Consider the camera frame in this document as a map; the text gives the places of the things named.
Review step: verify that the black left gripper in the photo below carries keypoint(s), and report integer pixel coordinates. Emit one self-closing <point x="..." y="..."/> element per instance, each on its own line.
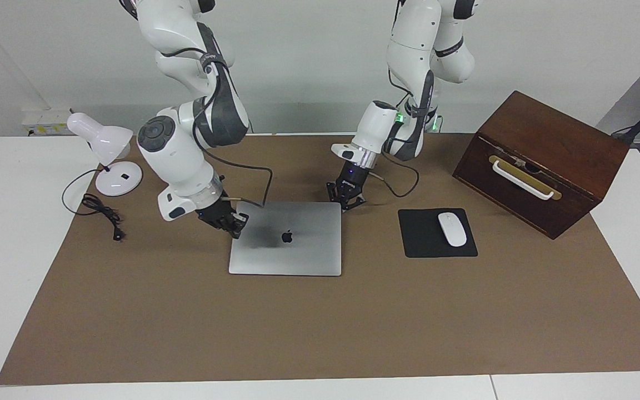
<point x="350" y="179"/>

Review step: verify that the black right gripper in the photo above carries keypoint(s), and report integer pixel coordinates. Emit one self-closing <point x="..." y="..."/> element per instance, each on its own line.
<point x="217" y="214"/>

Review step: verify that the silver grey laptop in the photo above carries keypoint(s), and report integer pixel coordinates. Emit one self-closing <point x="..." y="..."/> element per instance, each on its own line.
<point x="298" y="255"/>

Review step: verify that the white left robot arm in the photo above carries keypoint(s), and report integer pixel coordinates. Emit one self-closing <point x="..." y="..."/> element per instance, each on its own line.
<point x="409" y="44"/>

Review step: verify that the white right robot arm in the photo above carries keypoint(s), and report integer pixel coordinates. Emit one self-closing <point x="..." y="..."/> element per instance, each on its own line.
<point x="175" y="150"/>

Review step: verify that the black mouse pad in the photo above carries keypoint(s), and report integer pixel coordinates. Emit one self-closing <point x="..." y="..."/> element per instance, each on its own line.
<point x="420" y="239"/>

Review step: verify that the white computer mouse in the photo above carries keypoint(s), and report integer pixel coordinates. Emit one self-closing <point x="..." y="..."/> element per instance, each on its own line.
<point x="452" y="229"/>

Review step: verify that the brown table mat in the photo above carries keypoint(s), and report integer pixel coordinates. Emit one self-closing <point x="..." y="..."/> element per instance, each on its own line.
<point x="298" y="333"/>

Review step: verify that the white desk lamp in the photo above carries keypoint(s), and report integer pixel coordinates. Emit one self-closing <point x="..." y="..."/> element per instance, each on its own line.
<point x="103" y="139"/>

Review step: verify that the dark brown wooden box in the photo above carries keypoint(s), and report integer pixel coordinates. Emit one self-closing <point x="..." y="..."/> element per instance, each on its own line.
<point x="553" y="133"/>

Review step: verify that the white wall power strip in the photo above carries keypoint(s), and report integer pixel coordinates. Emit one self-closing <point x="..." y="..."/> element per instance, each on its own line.
<point x="42" y="119"/>

